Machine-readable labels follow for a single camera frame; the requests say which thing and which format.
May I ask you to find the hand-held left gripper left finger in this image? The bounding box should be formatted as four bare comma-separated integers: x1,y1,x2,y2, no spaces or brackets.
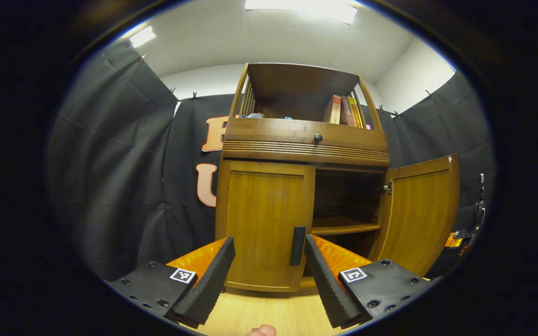
103,237,237,327

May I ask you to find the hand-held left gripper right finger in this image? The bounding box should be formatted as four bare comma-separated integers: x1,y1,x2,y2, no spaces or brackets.
304,234,441,329

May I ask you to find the wooden shoe cabinet door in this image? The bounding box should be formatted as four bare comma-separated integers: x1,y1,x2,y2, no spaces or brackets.
368,154,461,278
216,160,316,293

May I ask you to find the black door handle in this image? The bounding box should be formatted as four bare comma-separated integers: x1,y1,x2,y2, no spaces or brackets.
290,226,307,266

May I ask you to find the wooden double-door shoe cabinet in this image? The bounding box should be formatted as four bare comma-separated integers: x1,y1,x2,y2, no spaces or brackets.
214,62,391,294

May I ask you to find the wooden inner shelf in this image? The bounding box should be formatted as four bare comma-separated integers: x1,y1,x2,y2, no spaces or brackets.
311,217,382,236

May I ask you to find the black backdrop cloth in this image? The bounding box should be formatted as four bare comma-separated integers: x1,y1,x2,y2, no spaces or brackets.
45,40,496,280

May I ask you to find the yellow book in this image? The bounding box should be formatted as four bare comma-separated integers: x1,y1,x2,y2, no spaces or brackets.
347,97,365,129

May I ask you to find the maroon book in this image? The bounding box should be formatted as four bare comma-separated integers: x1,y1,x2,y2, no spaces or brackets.
340,96,356,127

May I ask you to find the wooden drawer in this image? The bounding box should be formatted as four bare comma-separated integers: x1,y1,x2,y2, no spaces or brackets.
221,117,390,168

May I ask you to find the red and white book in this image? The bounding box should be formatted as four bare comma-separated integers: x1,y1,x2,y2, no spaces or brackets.
323,95,342,124

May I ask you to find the small ceiling light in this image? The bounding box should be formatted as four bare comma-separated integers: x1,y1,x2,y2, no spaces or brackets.
129,26,156,49

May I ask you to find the large ceiling light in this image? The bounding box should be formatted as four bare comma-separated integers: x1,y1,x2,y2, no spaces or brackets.
244,0,358,25

